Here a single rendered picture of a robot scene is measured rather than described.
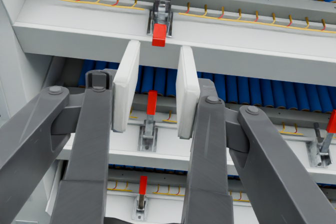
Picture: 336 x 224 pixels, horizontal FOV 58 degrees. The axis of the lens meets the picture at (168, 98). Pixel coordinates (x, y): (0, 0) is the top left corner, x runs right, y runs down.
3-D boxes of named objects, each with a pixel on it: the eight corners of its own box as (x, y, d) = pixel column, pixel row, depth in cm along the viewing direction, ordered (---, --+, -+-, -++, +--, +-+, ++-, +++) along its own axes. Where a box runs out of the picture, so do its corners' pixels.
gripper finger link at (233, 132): (200, 121, 13) (266, 128, 14) (193, 76, 18) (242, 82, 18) (195, 148, 14) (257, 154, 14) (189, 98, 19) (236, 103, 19)
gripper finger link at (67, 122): (105, 140, 14) (40, 134, 14) (121, 92, 18) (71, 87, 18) (106, 112, 13) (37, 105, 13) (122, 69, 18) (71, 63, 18)
